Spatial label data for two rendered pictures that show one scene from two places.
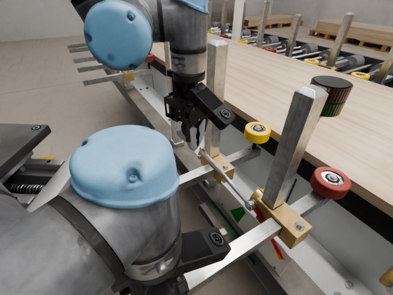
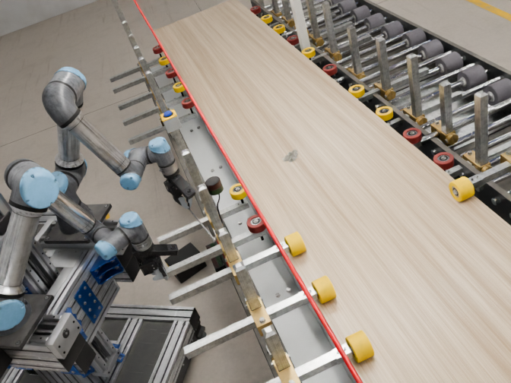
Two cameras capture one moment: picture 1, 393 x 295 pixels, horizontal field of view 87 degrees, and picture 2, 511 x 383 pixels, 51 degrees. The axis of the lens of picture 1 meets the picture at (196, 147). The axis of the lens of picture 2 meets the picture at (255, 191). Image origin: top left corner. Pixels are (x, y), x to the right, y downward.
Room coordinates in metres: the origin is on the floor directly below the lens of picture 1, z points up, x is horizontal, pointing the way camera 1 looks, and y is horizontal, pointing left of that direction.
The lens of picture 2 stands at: (-1.16, -1.01, 2.32)
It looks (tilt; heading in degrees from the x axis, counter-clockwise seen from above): 38 degrees down; 23
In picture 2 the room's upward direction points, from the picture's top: 19 degrees counter-clockwise
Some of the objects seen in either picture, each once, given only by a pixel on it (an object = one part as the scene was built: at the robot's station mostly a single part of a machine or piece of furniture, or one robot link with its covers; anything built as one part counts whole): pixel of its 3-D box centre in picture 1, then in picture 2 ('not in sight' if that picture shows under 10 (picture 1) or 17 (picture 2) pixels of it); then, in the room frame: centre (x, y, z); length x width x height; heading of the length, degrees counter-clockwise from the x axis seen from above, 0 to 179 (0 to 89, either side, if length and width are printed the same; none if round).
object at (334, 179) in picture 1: (324, 191); (258, 229); (0.34, -0.32, 0.85); 0.08 x 0.08 x 0.11
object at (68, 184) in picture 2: not in sight; (58, 191); (0.27, 0.43, 1.21); 0.13 x 0.12 x 0.14; 8
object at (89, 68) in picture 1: (110, 65); (155, 110); (1.53, 0.61, 0.81); 0.44 x 0.03 x 0.04; 121
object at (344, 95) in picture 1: (328, 88); (213, 183); (0.33, -0.22, 1.14); 0.06 x 0.06 x 0.02
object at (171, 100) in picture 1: (186, 96); (174, 181); (0.46, 0.02, 1.06); 0.09 x 0.08 x 0.12; 51
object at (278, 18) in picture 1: (268, 19); not in sight; (8.58, -2.53, 0.23); 2.42 x 0.76 x 0.17; 118
